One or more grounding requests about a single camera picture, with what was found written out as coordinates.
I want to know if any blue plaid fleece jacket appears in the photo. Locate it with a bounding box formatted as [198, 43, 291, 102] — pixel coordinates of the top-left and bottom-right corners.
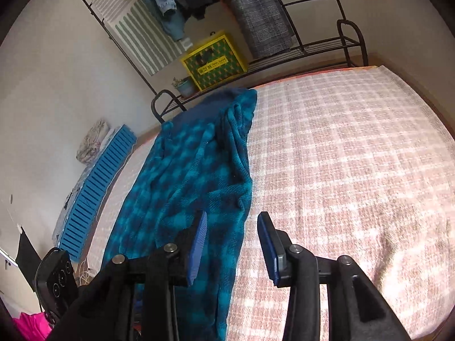
[101, 87, 258, 341]

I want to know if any green white striped cloth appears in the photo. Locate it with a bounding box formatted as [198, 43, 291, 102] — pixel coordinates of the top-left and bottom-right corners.
[90, 0, 189, 77]

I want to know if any black hanging cloth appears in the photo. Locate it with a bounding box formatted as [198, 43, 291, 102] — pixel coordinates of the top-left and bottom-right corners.
[15, 227, 43, 286]

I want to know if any small potted plant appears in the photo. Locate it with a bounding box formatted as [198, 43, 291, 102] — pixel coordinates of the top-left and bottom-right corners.
[171, 76, 198, 98]

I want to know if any hanging grey plaid coat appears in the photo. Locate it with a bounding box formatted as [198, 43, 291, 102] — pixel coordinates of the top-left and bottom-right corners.
[210, 0, 295, 59]

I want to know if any person's left forearm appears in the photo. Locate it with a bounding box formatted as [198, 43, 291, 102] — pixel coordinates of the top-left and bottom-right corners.
[12, 311, 54, 341]

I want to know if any white wall cord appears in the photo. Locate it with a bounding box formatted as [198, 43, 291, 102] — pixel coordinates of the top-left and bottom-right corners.
[9, 194, 25, 235]

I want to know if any bed with pink checked sheet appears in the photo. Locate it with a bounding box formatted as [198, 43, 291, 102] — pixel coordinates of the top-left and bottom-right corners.
[85, 65, 455, 341]

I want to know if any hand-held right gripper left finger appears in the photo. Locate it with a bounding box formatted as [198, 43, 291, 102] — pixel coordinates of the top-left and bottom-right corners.
[46, 210, 208, 341]

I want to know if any yellow green box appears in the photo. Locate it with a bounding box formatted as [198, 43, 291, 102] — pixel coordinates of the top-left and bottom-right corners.
[179, 30, 249, 92]

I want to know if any grey patterned cloth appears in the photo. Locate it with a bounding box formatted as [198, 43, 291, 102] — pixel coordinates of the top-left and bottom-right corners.
[51, 128, 123, 242]

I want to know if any black metal clothes rack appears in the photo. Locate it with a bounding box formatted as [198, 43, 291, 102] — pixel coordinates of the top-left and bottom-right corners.
[80, 0, 368, 125]

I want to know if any hanging denim jacket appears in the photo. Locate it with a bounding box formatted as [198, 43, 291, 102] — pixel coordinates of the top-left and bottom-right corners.
[126, 0, 187, 41]

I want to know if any floral cloth bundle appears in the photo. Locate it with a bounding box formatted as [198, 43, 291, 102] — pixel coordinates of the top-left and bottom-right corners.
[76, 119, 114, 164]

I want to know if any blue slatted panel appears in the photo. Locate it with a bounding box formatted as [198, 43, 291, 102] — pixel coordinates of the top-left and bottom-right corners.
[57, 124, 137, 261]

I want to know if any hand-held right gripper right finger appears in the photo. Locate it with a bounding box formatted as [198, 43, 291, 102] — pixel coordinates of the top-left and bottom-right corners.
[257, 211, 409, 341]

